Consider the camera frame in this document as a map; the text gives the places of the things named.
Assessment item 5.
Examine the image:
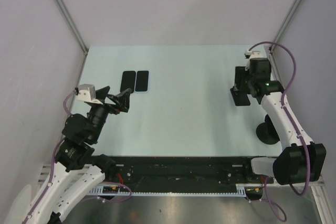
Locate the black phone stand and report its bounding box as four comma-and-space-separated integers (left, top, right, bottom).
230, 87, 250, 106

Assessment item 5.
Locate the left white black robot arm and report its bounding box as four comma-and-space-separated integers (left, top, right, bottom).
5, 84, 132, 223

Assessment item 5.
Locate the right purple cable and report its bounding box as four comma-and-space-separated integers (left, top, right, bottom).
248, 41, 314, 221

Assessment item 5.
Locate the white slotted cable duct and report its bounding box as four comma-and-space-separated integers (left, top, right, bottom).
87, 185, 264, 197

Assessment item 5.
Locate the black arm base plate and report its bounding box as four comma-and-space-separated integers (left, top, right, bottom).
105, 156, 266, 193

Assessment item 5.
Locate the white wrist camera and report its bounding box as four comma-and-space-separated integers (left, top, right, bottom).
244, 50, 265, 71
75, 84, 103, 104

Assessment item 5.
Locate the aluminium frame post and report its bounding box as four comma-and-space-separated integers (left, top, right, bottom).
39, 0, 89, 56
270, 0, 320, 51

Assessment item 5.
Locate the right aluminium frame post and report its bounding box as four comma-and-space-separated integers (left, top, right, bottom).
270, 0, 320, 51

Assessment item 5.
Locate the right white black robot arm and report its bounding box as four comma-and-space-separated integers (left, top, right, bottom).
230, 57, 327, 185

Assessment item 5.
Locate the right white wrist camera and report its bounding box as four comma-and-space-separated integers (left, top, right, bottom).
244, 50, 265, 71

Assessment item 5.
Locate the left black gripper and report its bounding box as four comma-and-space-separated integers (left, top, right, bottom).
88, 86, 131, 142

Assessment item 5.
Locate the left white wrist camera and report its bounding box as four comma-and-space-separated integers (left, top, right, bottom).
75, 84, 103, 104

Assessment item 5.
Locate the black phone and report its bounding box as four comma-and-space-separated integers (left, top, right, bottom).
120, 71, 137, 93

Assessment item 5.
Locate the left aluminium frame post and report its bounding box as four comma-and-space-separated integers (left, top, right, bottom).
39, 0, 89, 56

